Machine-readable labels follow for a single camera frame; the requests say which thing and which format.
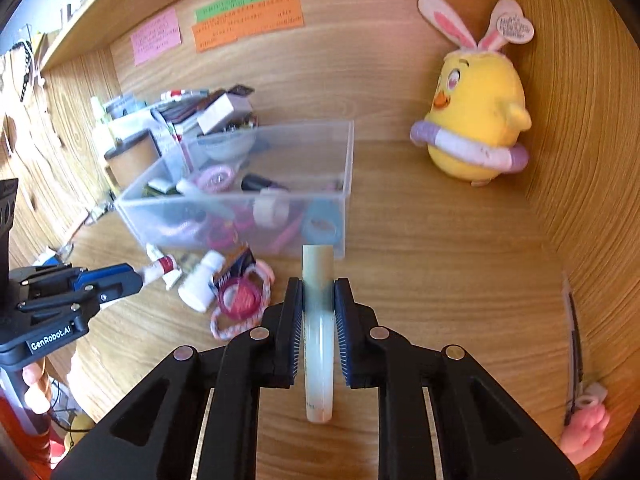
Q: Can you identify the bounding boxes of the white ointment tube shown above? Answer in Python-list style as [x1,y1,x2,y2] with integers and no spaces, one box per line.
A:
[139,244,182,290]

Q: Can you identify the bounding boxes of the pink braided rope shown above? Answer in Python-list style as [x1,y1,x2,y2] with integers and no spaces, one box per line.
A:
[209,260,277,344]

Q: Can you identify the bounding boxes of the white pill bottle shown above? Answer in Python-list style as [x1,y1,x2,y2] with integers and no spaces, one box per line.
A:
[178,250,226,313]

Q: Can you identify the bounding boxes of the pale green tube stick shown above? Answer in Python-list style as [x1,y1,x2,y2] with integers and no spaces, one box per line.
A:
[302,245,335,424]

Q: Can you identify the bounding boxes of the blue washi tape roll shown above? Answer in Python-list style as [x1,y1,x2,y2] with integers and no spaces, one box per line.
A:
[302,200,343,245]

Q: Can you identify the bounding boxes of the white tape roll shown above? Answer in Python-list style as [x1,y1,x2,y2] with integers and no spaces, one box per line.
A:
[253,188,290,230]

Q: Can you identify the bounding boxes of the black staples box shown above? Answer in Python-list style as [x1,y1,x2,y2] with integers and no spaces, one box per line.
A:
[210,244,256,290]

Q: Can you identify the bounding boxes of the person's left hand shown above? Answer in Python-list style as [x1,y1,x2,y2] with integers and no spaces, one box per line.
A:
[22,359,52,415]

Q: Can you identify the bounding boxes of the brown ceramic lidded mug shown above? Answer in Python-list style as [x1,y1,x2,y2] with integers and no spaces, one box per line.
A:
[104,129,160,188]

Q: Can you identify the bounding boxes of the clear plastic storage box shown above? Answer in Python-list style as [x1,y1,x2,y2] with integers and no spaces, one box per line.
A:
[115,120,355,258]

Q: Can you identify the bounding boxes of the white glass bowl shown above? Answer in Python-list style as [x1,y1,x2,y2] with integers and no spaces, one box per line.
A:
[196,129,257,162]

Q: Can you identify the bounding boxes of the stack of papers and books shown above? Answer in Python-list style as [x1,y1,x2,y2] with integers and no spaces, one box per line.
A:
[99,84,257,158]

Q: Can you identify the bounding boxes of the red white marker pen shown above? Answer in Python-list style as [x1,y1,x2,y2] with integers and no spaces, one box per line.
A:
[160,90,209,101]

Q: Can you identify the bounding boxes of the white small carton box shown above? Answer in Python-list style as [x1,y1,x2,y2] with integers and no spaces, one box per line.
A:
[198,93,253,134]

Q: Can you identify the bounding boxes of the pink sticky note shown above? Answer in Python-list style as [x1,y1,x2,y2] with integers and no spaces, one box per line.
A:
[130,8,182,66]

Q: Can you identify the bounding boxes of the yellow chick plush toy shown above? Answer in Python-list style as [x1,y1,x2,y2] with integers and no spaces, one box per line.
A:
[410,0,535,185]

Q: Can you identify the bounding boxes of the green sticky note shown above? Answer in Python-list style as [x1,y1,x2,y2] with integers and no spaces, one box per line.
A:
[195,0,262,23]

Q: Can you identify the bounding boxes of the orange sticky note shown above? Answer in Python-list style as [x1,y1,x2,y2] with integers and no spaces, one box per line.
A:
[192,0,305,53]

